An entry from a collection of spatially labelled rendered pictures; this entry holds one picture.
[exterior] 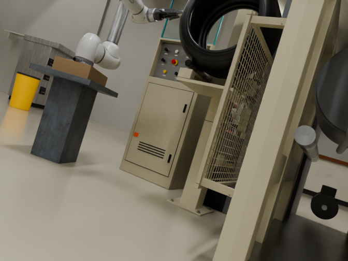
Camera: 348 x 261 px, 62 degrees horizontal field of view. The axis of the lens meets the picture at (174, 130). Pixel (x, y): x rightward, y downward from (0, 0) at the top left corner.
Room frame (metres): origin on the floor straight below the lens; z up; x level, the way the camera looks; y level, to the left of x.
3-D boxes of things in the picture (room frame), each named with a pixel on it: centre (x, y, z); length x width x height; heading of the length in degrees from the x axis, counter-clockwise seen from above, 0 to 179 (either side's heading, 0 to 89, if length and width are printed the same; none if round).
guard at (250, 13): (1.48, -0.35, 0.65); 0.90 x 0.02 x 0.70; 152
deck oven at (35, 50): (8.31, 3.89, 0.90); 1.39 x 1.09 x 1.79; 169
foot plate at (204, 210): (2.07, -0.27, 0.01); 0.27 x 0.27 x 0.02; 62
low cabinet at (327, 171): (7.61, -3.78, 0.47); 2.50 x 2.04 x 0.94; 169
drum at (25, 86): (5.93, 3.16, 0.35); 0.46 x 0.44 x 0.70; 169
